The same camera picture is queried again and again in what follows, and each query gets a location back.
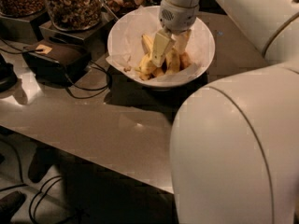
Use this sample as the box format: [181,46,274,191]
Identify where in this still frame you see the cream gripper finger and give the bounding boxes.
[151,28,175,67]
[174,29,192,54]

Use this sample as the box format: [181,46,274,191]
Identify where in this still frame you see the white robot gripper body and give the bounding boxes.
[159,0,199,35]

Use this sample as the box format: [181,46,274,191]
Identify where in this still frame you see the yellow banana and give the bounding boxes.
[135,34,157,75]
[165,49,180,75]

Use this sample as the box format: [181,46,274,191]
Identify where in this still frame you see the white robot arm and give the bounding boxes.
[162,0,299,224]

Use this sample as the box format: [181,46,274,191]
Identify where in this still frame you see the white ceramic bowl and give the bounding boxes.
[107,5,216,91]

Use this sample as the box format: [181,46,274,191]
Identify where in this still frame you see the orange-tinted banana right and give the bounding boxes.
[179,52,192,70]

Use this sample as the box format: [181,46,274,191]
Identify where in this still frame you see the small banana bottom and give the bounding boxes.
[136,67,164,80]

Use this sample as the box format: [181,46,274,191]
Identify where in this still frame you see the dark jar stand middle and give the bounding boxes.
[39,12,115,61]

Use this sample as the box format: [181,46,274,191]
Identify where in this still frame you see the dark jar stand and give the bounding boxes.
[0,10,50,44]
[39,12,115,61]

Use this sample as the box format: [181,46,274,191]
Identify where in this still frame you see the glass jar of mixed nuts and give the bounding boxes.
[44,0,102,32]

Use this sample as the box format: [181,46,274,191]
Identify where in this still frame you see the brown box with label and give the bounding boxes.
[22,39,92,87]

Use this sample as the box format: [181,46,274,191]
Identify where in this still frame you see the dark jar stand left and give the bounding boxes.
[0,10,50,44]

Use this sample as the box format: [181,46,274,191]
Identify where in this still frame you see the black round object left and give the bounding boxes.
[0,54,18,92]

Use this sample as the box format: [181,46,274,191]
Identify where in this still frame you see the dark shoe on floor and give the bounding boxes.
[0,191,26,224]

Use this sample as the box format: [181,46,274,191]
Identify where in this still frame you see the black cable on table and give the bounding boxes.
[0,35,113,100]

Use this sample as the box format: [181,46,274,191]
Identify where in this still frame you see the black floor cable loops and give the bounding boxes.
[0,137,76,224]

